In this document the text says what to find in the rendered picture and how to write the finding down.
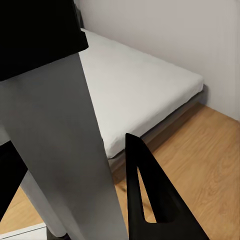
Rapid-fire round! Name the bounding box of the camera tripod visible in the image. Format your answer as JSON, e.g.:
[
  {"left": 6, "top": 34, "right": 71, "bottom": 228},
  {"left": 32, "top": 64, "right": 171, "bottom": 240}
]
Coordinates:
[{"left": 0, "top": 0, "right": 129, "bottom": 240}]

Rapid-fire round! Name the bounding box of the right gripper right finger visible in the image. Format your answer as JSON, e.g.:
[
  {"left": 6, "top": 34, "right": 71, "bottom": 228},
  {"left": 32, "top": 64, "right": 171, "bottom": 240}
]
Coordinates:
[{"left": 125, "top": 133, "right": 210, "bottom": 240}]

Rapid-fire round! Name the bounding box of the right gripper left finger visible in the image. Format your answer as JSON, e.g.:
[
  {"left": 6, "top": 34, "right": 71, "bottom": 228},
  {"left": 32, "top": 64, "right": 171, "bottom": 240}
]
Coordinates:
[{"left": 0, "top": 140, "right": 28, "bottom": 221}]

